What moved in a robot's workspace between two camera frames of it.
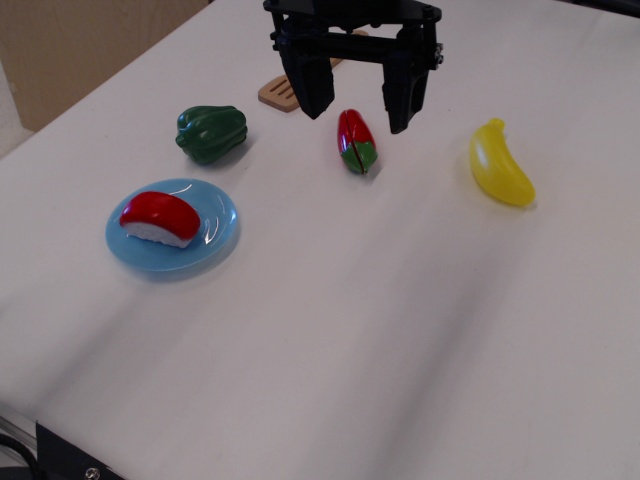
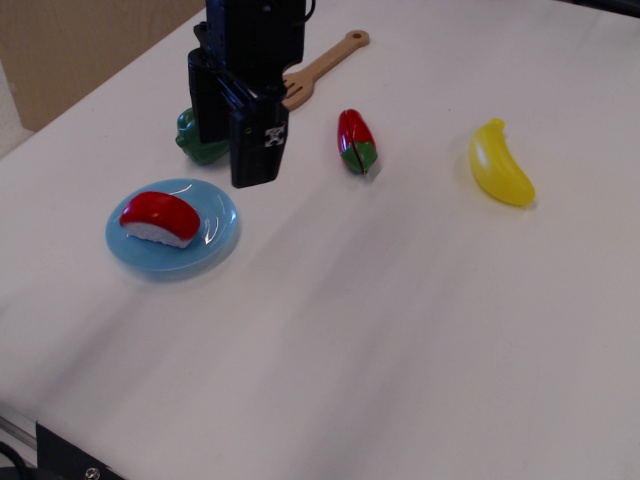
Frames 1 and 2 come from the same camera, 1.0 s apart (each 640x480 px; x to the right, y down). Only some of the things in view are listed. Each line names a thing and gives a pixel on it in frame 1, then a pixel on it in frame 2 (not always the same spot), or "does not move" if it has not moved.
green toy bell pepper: x=209 y=134 does not move
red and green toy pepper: x=356 y=141 does not move
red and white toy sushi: x=160 y=218 does not move
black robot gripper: x=309 y=35 → x=241 y=52
